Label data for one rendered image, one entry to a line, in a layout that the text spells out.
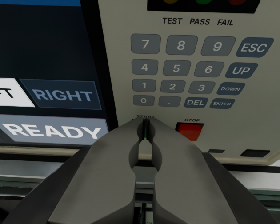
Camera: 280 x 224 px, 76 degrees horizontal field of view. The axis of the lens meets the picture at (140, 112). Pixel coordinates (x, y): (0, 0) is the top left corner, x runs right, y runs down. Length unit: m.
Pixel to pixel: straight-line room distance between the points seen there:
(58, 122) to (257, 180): 0.21
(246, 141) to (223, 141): 0.02
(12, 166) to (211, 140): 0.22
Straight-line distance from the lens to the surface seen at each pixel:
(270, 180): 0.25
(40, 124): 0.19
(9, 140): 0.24
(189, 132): 0.16
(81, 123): 0.17
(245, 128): 0.18
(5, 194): 0.34
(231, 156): 0.23
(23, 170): 0.25
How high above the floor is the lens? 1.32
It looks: 53 degrees down
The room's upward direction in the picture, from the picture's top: 1 degrees clockwise
